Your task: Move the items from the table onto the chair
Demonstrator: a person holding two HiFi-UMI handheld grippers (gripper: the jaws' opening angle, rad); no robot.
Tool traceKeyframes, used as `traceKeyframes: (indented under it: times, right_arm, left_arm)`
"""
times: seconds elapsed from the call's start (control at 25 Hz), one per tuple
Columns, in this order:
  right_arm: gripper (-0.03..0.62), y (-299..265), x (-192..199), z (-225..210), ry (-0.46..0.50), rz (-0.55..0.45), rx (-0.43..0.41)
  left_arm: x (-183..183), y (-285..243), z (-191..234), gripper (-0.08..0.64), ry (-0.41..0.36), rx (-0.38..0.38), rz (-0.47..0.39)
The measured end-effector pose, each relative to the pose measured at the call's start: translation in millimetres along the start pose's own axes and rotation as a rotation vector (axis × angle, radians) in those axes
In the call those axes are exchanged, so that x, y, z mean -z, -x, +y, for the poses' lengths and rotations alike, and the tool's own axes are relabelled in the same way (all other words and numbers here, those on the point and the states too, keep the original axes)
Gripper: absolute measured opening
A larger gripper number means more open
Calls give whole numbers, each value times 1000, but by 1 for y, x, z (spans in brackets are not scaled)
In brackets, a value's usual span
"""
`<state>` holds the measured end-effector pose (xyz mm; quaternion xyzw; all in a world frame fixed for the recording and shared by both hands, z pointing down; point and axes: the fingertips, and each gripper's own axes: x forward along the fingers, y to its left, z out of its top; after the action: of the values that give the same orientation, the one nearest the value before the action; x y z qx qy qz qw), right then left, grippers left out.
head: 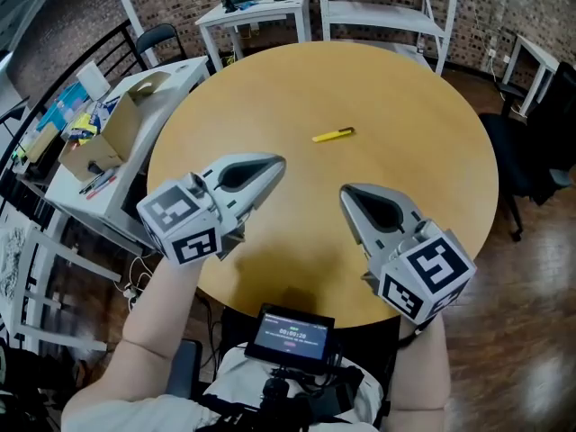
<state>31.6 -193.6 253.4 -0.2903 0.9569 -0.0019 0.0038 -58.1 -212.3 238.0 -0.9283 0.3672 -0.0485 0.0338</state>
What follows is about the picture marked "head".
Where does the black office chair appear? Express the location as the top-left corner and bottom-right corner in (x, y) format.
(478, 60), (576, 243)

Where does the blue and white packet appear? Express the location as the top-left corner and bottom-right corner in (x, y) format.
(87, 96), (121, 130)

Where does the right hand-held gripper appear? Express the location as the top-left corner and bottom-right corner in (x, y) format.
(339, 183), (478, 325)

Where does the white paper roll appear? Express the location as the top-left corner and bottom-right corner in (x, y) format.
(75, 59), (112, 101)

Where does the yellow utility knife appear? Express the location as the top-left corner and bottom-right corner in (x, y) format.
(311, 126), (356, 143)

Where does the black wrist strap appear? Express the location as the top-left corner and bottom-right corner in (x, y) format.
(397, 319), (436, 348)

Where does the chest-mounted black monitor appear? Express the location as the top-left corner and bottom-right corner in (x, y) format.
(244, 302), (337, 375)

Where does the yellow packet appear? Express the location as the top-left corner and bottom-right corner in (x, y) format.
(67, 112), (103, 141)

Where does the person's right forearm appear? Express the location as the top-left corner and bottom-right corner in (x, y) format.
(388, 317), (452, 412)

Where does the open cardboard box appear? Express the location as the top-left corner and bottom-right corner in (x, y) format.
(57, 70), (173, 184)

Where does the round wooden table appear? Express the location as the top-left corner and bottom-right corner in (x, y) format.
(147, 40), (500, 330)

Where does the red pen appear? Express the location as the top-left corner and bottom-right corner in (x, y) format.
(85, 175), (119, 200)

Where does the small white table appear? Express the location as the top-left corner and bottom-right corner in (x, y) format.
(194, 0), (313, 72)

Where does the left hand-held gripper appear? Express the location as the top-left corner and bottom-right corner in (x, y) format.
(136, 152), (287, 266)

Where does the long white desk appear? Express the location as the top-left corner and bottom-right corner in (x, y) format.
(43, 55), (211, 248)

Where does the white side table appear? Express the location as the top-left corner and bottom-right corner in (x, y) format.
(499, 33), (562, 117)

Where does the black pen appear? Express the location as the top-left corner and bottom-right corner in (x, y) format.
(78, 167), (114, 195)

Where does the black folding chair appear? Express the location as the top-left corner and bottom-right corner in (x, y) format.
(134, 22), (188, 68)

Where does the person's white shirt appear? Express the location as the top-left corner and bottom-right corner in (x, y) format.
(60, 344), (389, 432)

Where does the white power strip with cables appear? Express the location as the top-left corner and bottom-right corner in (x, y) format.
(112, 256), (152, 311)

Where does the white metal frame rack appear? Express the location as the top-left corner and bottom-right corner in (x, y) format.
(7, 226), (123, 356)

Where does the person's left forearm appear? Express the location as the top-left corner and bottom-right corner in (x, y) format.
(117, 250), (213, 362)

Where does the black chest rig with cables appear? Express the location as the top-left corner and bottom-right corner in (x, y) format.
(193, 353), (366, 432)

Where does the grey chair seat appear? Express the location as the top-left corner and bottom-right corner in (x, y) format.
(165, 338), (204, 401)

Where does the white metal shelf unit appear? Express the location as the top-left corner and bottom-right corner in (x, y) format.
(316, 0), (462, 77)

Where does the blue plastic bin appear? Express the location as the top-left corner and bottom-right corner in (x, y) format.
(35, 81), (91, 134)

